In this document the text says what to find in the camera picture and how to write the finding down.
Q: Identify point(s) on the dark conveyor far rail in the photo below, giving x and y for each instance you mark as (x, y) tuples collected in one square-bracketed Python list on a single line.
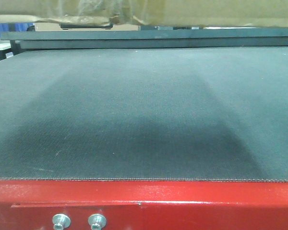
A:
[(150, 38)]

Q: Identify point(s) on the brown cardboard carton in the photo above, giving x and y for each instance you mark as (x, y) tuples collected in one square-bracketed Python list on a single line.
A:
[(224, 13)]

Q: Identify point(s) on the silver bolt right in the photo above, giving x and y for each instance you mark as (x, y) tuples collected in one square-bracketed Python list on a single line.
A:
[(97, 221)]

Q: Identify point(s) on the red conveyor frame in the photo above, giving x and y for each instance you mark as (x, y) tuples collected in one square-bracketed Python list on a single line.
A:
[(145, 205)]

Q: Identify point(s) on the blue crates in background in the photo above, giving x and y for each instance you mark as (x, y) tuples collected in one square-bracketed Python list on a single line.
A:
[(18, 27)]

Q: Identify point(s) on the dark conveyor belt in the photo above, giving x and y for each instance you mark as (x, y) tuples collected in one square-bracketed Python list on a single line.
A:
[(195, 114)]

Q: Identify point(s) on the silver bolt left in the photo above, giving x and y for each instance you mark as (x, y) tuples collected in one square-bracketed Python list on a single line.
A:
[(61, 221)]

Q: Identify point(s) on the silver bolt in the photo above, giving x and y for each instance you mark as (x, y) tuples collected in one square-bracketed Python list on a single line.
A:
[(61, 221), (97, 221)]

